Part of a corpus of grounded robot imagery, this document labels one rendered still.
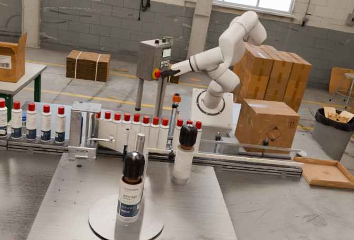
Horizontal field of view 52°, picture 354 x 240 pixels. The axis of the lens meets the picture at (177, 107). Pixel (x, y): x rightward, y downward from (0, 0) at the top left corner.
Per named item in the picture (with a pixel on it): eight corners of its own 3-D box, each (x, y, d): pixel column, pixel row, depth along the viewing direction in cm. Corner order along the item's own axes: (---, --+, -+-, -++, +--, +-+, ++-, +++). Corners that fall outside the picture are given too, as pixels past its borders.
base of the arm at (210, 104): (198, 112, 269) (203, 99, 253) (198, 90, 279) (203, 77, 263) (223, 115, 271) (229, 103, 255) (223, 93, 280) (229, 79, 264)
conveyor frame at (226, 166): (6, 150, 193) (6, 142, 191) (13, 140, 203) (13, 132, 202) (301, 177, 215) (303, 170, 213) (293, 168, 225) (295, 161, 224)
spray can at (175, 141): (170, 153, 206) (175, 121, 199) (170, 149, 211) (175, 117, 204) (179, 155, 207) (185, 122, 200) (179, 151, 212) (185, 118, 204)
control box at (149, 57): (135, 76, 195) (139, 41, 188) (153, 72, 209) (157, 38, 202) (151, 82, 190) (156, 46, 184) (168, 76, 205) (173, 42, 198)
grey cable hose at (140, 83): (134, 111, 206) (138, 75, 198) (134, 108, 209) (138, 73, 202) (140, 111, 206) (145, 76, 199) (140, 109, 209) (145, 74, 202)
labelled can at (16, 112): (10, 139, 194) (9, 103, 187) (13, 134, 199) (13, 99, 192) (20, 140, 195) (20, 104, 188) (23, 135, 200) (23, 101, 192)
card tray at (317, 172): (309, 184, 208) (311, 179, 207) (292, 161, 232) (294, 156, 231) (357, 189, 212) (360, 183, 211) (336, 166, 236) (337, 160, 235)
